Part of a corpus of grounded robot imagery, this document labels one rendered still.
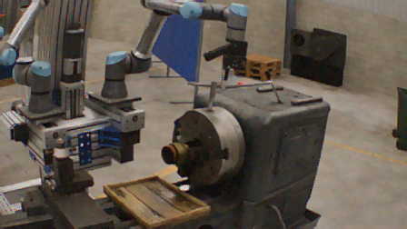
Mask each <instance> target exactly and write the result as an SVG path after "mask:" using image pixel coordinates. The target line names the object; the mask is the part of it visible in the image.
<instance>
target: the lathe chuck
mask: <svg viewBox="0 0 407 229"><path fill-rule="evenodd" d="M205 110H209V109H208V107H205V108H198V109H192V110H188V111H186V112H185V114H186V117H187V119H188V122H189V126H190V129H191V130H192V133H193V135H194V138H197V139H198V140H197V141H196V142H194V143H191V144H187V146H188V147H189V148H193V147H196V146H205V147H210V148H214V149H217V150H223V149H224V148H226V149H227V158H226V160H224V159H223V160H221V159H217V160H213V161H207V160H204V159H203V160H195V161H194V167H193V170H192V172H191V173H190V176H189V178H188V180H190V181H191V182H192V183H194V184H197V185H199V186H207V185H210V184H215V183H218V182H221V181H224V180H225V179H227V178H229V177H230V176H231V175H232V174H233V172H234V170H235V169H236V167H237V165H238V160H239V144H238V135H237V133H236V131H235V128H234V127H233V125H232V123H231V121H230V120H229V119H228V117H227V116H226V115H225V114H223V113H222V112H221V111H219V110H218V109H216V108H212V110H213V113H210V112H206V111H205ZM224 176H226V177H225V178H224V179H222V180H220V179H221V178H222V177H224Z"/></svg>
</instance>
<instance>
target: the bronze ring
mask: <svg viewBox="0 0 407 229"><path fill-rule="evenodd" d="M186 149H189V147H188V146H187V145H186V144H183V143H181V142H180V141H176V142H174V143H173V144H169V145H165V146H163V148H162V150H161V156H162V158H163V161H164V162H165V163H166V164H184V163H185V162H186V160H187V150H186Z"/></svg>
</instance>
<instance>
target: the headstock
mask: <svg viewBox="0 0 407 229"><path fill-rule="evenodd" d="M268 86H272V85H270V84H268V85H257V86H256V87H245V88H234V89H225V90H224V91H223V90H222V89H216V93H215V98H214V99H213V106H218V107H222V108H223V109H225V110H227V111H228V112H229V113H231V114H232V115H233V117H234V118H235V119H236V120H237V122H238V123H239V125H240V127H241V129H242V132H243V138H244V142H245V158H244V161H243V165H242V167H241V170H240V171H239V173H238V174H237V175H236V176H235V177H232V178H229V179H226V180H224V181H221V182H218V183H215V184H216V185H217V186H221V187H222V188H223V189H224V190H226V191H227V190H228V191H229V192H231V193H232V194H236V195H238V196H239V197H242V198H243V199H244V200H247V201H249V202H256V201H259V200H262V199H263V198H264V197H266V195H267V194H269V193H271V192H273V191H276V190H277V189H280V188H282V187H284V186H286V185H288V184H290V183H293V182H295V181H297V180H299V179H301V178H303V177H305V176H306V175H309V174H312V173H313V172H316V171H318V167H319V163H320V159H321V154H322V150H323V142H324V136H325V129H326V125H327V121H328V113H330V110H331V107H330V104H329V103H328V102H326V101H324V100H321V101H316V102H312V103H304V104H299V105H291V101H292V100H294V101H296V100H301V99H305V98H310V97H312V96H309V95H305V94H302V93H299V92H296V91H294V90H291V89H288V88H285V87H284V88H283V90H277V91H276V93H277V94H278V96H279V97H280V98H281V101H282V102H283V104H278V103H276V102H277V97H276V95H275V93H274V91H270V92H257V91H256V89H257V88H261V87H268ZM209 94H210V90H205V91H202V92H200V93H199V94H197V95H196V97H195V98H194V103H193V109H198V108H205V107H208V105H209V101H210V96H209ZM252 105H254V106H252ZM261 106H262V107H264V108H262V109H261V108H260V107H261ZM270 108H274V109H273V110H272V109H270ZM249 170H250V171H249ZM239 181H240V182H239ZM246 196H247V197H246ZM248 197H249V198H248Z"/></svg>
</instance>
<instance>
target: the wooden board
mask: <svg viewBox="0 0 407 229"><path fill-rule="evenodd" d="M158 175H159V174H156V175H155V176H153V175H152V176H146V177H142V178H135V179H134V180H132V181H130V180H126V181H122V182H119V183H120V184H119V183H117V182H116V183H112V184H104V185H103V188H104V189H103V190H104V194H105V195H106V196H108V197H109V198H110V199H111V200H112V201H113V202H114V203H115V204H117V205H118V206H119V207H120V208H121V209H122V210H123V211H125V212H126V214H128V215H129V216H130V217H131V218H133V219H134V220H135V221H136V222H137V223H138V224H139V225H141V226H142V227H143V228H144V229H162V228H166V227H168V226H173V225H177V224H182V223H185V222H186V221H191V220H192V219H197V218H199V217H201V216H206V215H208V214H209V213H210V206H209V205H207V204H206V203H204V202H201V201H199V200H198V199H197V198H195V197H192V196H191V195H189V194H188V193H186V192H185V191H182V190H181V189H180V190H179V188H178V187H177V186H175V185H174V184H172V183H170V182H167V180H165V179H163V178H162V177H160V175H159V176H158ZM156 180H157V181H156ZM154 181H156V182H157V183H155V184H153V182H154ZM147 182H148V183H149V184H151V185H149V184H147ZM150 182H151V183H150ZM152 184H153V185H152ZM161 184H162V186H161ZM129 185H130V186H129ZM150 186H151V188H152V187H153V189H151V188H150ZM154 186H155V187H154ZM164 186H165V188H164ZM118 187H119V188H118ZM136 187H137V188H136ZM138 187H139V188H138ZM161 187H162V192H161V190H160V189H161ZM132 188H133V189H132ZM148 188H150V189H151V190H150V189H148ZM154 188H155V189H157V190H155V189H154ZM158 188H159V189H158ZM167 188H168V191H167ZM170 188H171V190H172V192H171V190H170ZM112 189H113V190H112ZM122 189H123V190H122ZM116 190H117V191H116ZM147 190H148V191H147ZM158 190H159V191H158ZM169 190H170V192H169ZM153 191H156V193H155V192H153ZM173 191H174V192H173ZM117 192H118V193H117ZM160 192H161V193H160ZM175 192H176V193H175ZM161 194H164V195H161ZM134 195H135V196H134ZM178 195H181V197H180V196H178ZM116 196H117V197H116ZM172 196H174V197H172ZM176 196H177V197H176ZM150 197H151V198H150ZM169 197H170V198H171V199H173V200H170V198H169ZM168 198H169V199H168ZM174 198H175V199H176V200H174ZM177 198H178V199H177ZM185 198H186V200H188V201H186V200H184V199H185ZM179 199H180V200H179ZM178 201H179V202H178ZM189 201H190V202H189ZM174 203H175V204H174ZM181 203H183V204H181ZM191 204H194V208H195V207H198V208H196V209H194V208H191V207H193V205H191ZM190 205H191V206H190ZM177 206H178V207H179V208H180V209H178V207H177ZM199 207H201V208H199ZM188 208H189V209H188ZM161 209H163V210H161ZM182 209H183V211H185V212H183V211H182ZM192 209H193V210H192ZM154 210H155V211H154ZM172 210H173V211H172ZM180 210H181V211H180ZM156 211H157V212H156ZM150 212H151V213H150ZM153 212H154V213H155V214H156V215H157V216H156V215H154V214H153ZM141 213H142V214H141ZM149 213H150V214H149ZM158 215H160V216H159V218H158ZM161 215H162V216H163V217H161ZM146 216H147V217H146ZM145 217H146V218H145ZM164 217H165V218H164ZM146 219H147V220H146ZM156 219H157V220H156ZM152 220H153V221H152ZM148 221H149V222H148ZM150 221H151V222H150Z"/></svg>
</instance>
